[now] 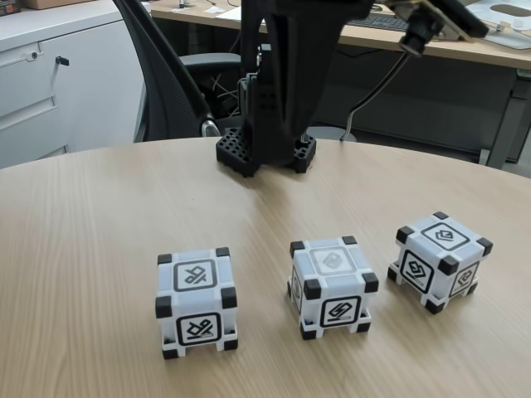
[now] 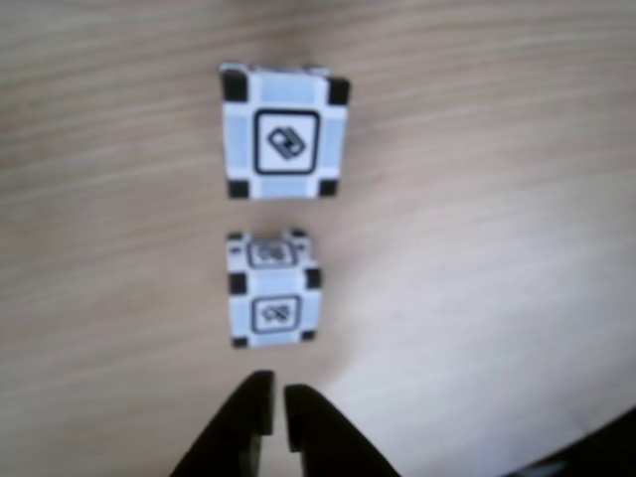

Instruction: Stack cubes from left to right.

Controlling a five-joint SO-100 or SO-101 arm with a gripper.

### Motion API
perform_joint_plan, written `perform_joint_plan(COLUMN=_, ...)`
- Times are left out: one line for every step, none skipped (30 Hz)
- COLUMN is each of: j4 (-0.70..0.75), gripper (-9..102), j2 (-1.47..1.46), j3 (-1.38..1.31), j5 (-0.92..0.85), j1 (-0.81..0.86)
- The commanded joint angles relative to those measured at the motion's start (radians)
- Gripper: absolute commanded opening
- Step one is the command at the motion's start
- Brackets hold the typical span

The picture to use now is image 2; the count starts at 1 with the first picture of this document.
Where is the white cube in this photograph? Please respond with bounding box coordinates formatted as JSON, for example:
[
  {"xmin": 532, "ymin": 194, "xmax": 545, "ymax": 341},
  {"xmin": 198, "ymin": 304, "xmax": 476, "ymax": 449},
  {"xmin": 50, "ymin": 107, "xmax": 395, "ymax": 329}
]
[
  {"xmin": 226, "ymin": 229, "xmax": 323, "ymax": 350},
  {"xmin": 218, "ymin": 62, "xmax": 352, "ymax": 201}
]

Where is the white cube, looped symbol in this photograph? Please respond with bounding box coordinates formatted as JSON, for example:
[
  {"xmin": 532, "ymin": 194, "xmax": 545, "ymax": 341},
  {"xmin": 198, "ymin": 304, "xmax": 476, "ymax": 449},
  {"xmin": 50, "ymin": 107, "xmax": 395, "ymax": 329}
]
[{"xmin": 226, "ymin": 229, "xmax": 323, "ymax": 350}]

